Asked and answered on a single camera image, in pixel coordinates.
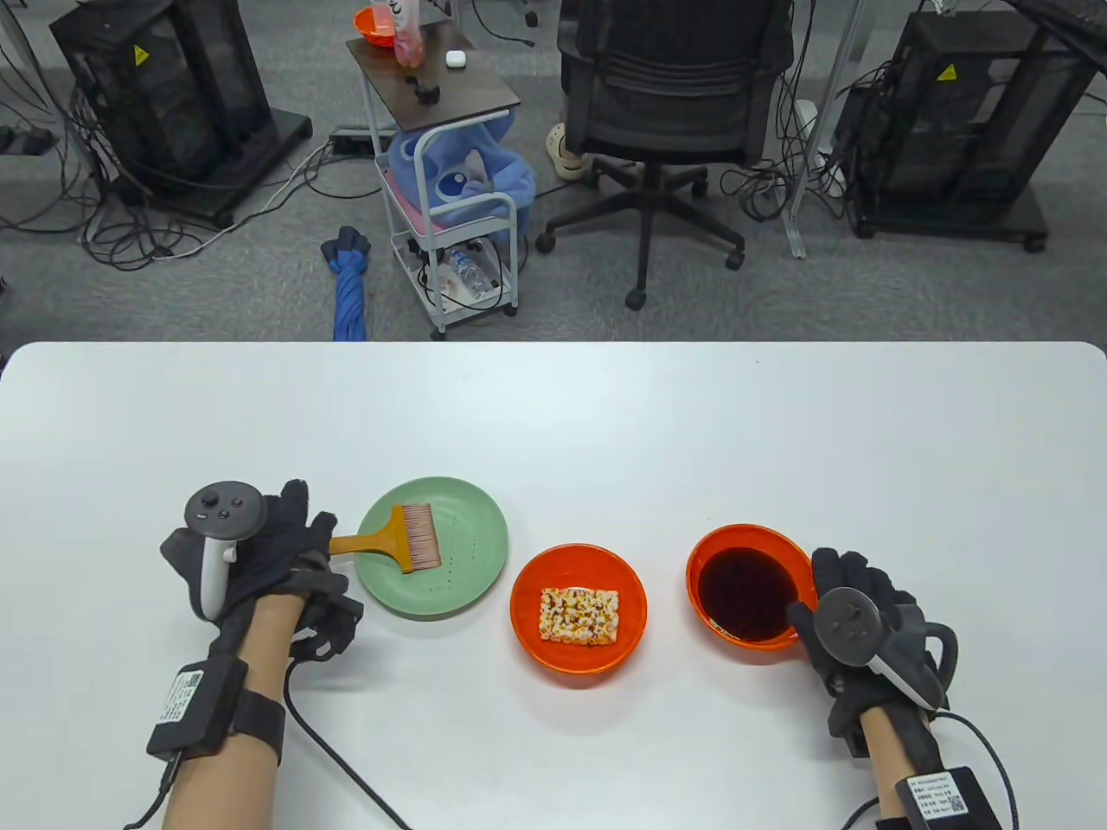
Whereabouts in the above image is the pink plastic bag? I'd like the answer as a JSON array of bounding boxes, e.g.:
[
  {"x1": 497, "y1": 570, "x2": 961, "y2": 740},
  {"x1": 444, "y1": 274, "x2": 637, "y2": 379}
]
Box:
[{"x1": 392, "y1": 0, "x2": 428, "y2": 69}]

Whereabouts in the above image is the right hand controller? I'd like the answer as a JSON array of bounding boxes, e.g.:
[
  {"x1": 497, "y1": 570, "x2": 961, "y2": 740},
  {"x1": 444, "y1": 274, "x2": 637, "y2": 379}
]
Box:
[{"x1": 813, "y1": 585, "x2": 949, "y2": 715}]

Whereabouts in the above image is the black computer tower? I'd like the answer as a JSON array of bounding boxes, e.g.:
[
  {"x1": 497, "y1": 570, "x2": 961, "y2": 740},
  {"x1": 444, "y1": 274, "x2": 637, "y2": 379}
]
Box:
[
  {"x1": 832, "y1": 7, "x2": 1101, "y2": 253},
  {"x1": 48, "y1": 0, "x2": 314, "y2": 229}
]

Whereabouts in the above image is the person's right forearm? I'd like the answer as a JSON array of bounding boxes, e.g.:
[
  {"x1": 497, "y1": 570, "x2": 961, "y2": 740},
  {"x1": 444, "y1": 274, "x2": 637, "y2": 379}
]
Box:
[{"x1": 859, "y1": 699, "x2": 954, "y2": 830}]

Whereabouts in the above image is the person's right hand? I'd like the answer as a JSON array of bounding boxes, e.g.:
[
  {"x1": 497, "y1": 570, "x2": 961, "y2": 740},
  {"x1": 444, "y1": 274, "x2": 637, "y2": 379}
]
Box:
[{"x1": 784, "y1": 546, "x2": 961, "y2": 759}]

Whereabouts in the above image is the small orange bowl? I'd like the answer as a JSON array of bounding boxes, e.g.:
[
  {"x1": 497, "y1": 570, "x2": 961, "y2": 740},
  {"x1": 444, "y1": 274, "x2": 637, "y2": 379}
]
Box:
[{"x1": 352, "y1": 6, "x2": 400, "y2": 47}]

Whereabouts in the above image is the left hand controller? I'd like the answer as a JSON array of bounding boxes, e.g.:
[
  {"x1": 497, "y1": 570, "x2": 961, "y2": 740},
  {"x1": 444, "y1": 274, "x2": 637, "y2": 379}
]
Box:
[{"x1": 185, "y1": 480, "x2": 266, "y2": 623}]

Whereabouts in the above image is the person's left forearm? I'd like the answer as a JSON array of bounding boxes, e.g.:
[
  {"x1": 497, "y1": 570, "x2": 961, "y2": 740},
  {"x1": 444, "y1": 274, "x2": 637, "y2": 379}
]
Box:
[{"x1": 163, "y1": 597, "x2": 305, "y2": 830}]

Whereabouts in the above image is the wooden basting brush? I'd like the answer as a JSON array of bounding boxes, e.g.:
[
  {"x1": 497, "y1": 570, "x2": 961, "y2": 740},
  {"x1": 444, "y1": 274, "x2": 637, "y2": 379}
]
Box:
[{"x1": 329, "y1": 504, "x2": 444, "y2": 574}]

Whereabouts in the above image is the bundle of floor cables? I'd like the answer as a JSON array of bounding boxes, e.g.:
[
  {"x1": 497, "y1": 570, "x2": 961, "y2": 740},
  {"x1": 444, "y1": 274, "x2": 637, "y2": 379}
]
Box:
[{"x1": 0, "y1": 35, "x2": 347, "y2": 273}]

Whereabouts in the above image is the black office chair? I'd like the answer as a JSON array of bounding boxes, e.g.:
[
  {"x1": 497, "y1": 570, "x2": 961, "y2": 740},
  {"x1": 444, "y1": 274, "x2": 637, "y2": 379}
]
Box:
[{"x1": 534, "y1": 0, "x2": 798, "y2": 312}]

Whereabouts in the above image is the person's left hand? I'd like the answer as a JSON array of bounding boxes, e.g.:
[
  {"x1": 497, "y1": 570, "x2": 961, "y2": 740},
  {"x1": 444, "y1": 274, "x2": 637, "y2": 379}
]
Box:
[{"x1": 160, "y1": 478, "x2": 365, "y2": 662}]

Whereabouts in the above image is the blue folded umbrella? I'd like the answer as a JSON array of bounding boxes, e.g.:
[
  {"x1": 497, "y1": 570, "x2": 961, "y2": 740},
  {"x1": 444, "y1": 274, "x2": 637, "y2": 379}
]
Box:
[{"x1": 320, "y1": 226, "x2": 374, "y2": 343}]

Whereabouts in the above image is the orange bowl with cracker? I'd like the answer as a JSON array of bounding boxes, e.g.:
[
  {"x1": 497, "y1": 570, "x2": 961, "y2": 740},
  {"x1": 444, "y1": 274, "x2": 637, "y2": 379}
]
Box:
[{"x1": 509, "y1": 542, "x2": 649, "y2": 676}]

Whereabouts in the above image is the white desk leg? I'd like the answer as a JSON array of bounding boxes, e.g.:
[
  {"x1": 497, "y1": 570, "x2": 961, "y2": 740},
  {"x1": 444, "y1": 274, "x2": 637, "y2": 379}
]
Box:
[{"x1": 781, "y1": 0, "x2": 870, "y2": 260}]

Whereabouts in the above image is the green plate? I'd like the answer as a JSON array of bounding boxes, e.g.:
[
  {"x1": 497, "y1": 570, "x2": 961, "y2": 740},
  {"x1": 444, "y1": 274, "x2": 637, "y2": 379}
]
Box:
[{"x1": 355, "y1": 476, "x2": 509, "y2": 618}]

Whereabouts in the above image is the black left glove cable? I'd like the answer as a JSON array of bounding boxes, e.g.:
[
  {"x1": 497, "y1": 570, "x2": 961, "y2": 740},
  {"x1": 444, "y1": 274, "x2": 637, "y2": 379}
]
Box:
[{"x1": 281, "y1": 653, "x2": 412, "y2": 830}]

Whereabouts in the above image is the clear water bottle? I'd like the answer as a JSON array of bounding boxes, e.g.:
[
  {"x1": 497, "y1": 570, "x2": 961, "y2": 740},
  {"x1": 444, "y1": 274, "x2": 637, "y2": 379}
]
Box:
[{"x1": 445, "y1": 246, "x2": 496, "y2": 297}]

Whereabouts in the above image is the dark sauce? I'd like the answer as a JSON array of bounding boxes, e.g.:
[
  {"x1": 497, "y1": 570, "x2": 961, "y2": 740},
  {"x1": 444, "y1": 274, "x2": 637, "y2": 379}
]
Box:
[{"x1": 698, "y1": 546, "x2": 802, "y2": 643}]

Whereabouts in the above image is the orange bowl with sauce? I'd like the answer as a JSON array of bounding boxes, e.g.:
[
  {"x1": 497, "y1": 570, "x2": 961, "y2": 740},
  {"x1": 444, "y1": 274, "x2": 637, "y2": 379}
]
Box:
[{"x1": 685, "y1": 522, "x2": 821, "y2": 653}]

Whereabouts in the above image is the puffed rice cracker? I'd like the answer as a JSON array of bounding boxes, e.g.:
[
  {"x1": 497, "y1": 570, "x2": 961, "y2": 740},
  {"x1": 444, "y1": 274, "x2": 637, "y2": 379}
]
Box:
[{"x1": 539, "y1": 586, "x2": 622, "y2": 647}]

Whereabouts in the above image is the black glove cable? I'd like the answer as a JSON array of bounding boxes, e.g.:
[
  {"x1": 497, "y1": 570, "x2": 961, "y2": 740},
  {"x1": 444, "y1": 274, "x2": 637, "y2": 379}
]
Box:
[
  {"x1": 281, "y1": 653, "x2": 412, "y2": 830},
  {"x1": 841, "y1": 707, "x2": 1023, "y2": 830}
]

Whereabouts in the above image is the black right glove cable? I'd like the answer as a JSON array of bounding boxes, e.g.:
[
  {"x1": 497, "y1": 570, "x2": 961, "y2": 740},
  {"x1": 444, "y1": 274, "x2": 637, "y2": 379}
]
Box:
[{"x1": 841, "y1": 707, "x2": 1023, "y2": 830}]

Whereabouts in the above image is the hand controller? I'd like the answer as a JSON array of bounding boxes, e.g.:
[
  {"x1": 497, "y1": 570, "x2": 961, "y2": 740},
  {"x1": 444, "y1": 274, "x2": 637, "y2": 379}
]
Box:
[
  {"x1": 185, "y1": 480, "x2": 266, "y2": 623},
  {"x1": 813, "y1": 585, "x2": 949, "y2": 715}
]

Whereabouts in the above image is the blue plush toy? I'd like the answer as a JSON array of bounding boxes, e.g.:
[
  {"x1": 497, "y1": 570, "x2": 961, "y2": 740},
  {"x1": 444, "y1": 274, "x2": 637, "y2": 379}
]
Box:
[{"x1": 386, "y1": 107, "x2": 538, "y2": 236}]

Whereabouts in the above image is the white cart with wooden top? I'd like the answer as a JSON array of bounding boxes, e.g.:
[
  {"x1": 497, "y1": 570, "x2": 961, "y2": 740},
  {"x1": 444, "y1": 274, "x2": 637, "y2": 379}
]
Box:
[{"x1": 345, "y1": 24, "x2": 523, "y2": 340}]

